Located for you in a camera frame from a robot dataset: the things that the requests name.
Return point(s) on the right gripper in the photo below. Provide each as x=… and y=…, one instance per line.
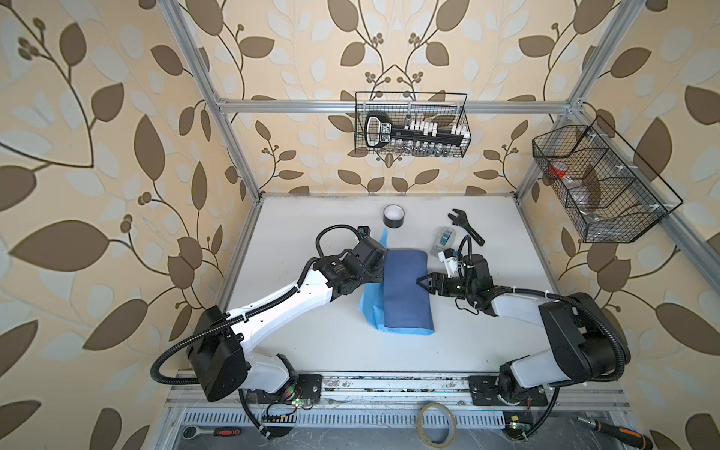
x=435, y=277

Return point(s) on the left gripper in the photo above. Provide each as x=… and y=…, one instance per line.
x=378, y=277

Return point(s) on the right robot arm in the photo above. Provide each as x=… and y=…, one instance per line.
x=584, y=346

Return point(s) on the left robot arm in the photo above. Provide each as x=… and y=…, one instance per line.
x=220, y=356

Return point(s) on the white tape dispenser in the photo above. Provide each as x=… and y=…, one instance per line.
x=444, y=239

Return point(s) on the black tape roll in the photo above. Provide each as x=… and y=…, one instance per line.
x=393, y=216

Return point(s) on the black adjustable wrench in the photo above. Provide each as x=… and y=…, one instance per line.
x=459, y=218

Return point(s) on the socket set holder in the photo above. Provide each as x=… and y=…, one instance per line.
x=380, y=131

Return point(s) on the red object in basket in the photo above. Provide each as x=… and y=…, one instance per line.
x=557, y=170

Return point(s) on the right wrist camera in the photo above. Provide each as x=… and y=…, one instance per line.
x=448, y=257

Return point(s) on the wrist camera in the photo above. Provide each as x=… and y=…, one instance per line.
x=448, y=257
x=364, y=231

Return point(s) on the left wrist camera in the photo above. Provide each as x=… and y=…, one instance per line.
x=364, y=231

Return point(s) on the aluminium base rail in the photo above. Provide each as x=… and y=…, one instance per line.
x=395, y=390

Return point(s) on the back wire basket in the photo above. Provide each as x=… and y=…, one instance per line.
x=445, y=109

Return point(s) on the wire basket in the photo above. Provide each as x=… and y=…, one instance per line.
x=445, y=109
x=611, y=193

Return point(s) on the right wire basket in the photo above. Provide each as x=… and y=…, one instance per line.
x=611, y=193

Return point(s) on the red handled ratchet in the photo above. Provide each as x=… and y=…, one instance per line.
x=193, y=432

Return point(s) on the orange handled screwdriver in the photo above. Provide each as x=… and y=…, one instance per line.
x=622, y=434

